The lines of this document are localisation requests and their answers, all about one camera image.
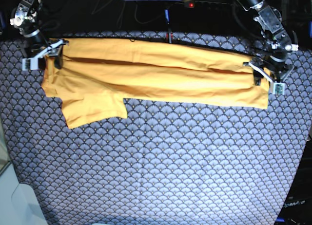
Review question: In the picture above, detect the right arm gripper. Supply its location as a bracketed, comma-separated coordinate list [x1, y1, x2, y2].
[10, 0, 69, 71]

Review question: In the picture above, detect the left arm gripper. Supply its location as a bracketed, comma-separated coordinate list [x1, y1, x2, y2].
[243, 4, 298, 94]

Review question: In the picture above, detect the yellow T-shirt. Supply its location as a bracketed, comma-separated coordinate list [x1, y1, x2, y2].
[41, 38, 269, 129]

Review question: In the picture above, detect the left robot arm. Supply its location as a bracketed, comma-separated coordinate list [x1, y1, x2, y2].
[236, 0, 299, 95]

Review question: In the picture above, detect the red black table clamp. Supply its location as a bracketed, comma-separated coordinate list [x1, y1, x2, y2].
[166, 27, 173, 44]

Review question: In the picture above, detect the blue fan-pattern tablecloth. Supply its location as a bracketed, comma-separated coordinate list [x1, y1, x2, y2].
[0, 40, 312, 225]

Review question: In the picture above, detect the black OpenArm case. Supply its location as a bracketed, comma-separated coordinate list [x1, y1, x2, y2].
[275, 140, 312, 225]

